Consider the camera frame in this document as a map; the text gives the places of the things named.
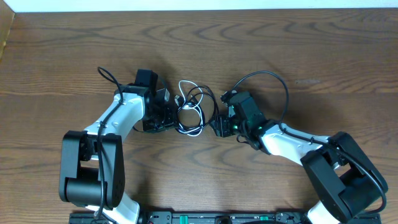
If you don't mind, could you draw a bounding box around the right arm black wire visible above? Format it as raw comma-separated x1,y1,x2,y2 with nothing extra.
232,70,387,215

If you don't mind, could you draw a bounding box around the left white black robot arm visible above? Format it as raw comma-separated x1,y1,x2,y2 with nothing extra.
59,85,174,223

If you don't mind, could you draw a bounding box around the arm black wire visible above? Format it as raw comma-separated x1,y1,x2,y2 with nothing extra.
94,66,124,220
232,70,387,215

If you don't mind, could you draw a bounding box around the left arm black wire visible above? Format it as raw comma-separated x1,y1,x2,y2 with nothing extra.
94,66,124,220

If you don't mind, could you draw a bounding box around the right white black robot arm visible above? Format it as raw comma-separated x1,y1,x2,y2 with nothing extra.
211,104,388,223

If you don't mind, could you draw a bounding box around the white USB cable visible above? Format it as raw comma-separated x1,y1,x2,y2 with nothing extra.
178,80,206,138

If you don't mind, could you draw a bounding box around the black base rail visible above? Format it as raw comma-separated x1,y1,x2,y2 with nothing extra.
68,212,382,224

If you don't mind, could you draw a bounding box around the black USB cable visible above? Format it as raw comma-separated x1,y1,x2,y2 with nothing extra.
175,85,220,135

